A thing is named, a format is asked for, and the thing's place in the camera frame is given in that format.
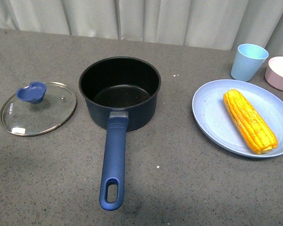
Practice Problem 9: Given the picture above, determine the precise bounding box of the light blue cup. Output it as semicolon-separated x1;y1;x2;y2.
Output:
231;43;269;82

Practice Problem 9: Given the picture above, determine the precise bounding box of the light blue plate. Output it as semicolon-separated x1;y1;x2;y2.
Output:
192;80;283;158

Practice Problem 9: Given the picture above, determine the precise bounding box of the yellow corn cob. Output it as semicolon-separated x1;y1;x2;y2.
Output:
223;89;278;154

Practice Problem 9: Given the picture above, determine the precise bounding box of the dark blue saucepan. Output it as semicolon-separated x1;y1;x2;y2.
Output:
79;56;161;211

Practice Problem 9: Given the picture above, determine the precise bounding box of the glass lid blue knob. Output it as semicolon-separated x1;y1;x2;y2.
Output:
0;81;77;137

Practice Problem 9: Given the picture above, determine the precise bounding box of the pink bowl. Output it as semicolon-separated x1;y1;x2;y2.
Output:
265;56;283;91

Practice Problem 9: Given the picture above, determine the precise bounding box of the grey-white curtain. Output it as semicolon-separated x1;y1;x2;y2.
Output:
0;0;283;56

